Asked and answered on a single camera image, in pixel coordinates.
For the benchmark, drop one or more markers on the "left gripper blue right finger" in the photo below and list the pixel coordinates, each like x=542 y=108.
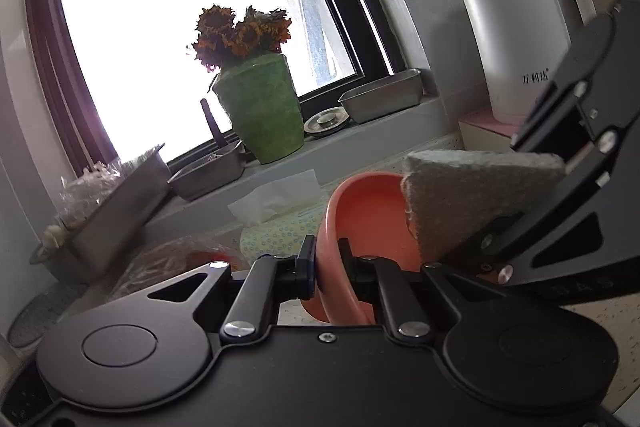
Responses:
x=380 y=282

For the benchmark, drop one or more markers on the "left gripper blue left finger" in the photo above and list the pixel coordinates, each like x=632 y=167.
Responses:
x=272 y=280

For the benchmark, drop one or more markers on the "coral footed bowl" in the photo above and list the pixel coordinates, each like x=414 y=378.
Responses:
x=369 y=210

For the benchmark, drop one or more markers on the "blue patterned sponge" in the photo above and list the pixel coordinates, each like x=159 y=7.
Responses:
x=452 y=194

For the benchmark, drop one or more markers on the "tissue pack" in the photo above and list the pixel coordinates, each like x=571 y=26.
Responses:
x=277 y=216

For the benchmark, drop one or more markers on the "clear plastic bag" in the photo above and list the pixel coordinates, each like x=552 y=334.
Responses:
x=173 y=258

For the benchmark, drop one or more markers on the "small steel tray left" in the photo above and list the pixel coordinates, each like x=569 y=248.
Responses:
x=209 y=173

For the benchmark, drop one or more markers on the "small steel tray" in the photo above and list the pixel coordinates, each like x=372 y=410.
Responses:
x=209 y=173
x=383 y=97

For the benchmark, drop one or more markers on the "pink box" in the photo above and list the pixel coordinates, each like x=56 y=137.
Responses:
x=480 y=131

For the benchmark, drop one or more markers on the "round metal lid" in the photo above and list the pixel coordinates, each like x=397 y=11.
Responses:
x=327 y=122

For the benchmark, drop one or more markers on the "green flower pot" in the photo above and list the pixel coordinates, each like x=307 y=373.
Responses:
x=259 y=97

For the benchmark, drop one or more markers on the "small steel tray right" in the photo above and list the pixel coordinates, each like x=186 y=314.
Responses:
x=383 y=97

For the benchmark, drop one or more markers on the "large steel tray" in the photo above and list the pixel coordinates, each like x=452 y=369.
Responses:
x=90 y=250

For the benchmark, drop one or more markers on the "white electric kettle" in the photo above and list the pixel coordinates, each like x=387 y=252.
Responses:
x=521 y=44

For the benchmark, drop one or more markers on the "dried orange flowers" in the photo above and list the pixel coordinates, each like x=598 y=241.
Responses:
x=222 y=41

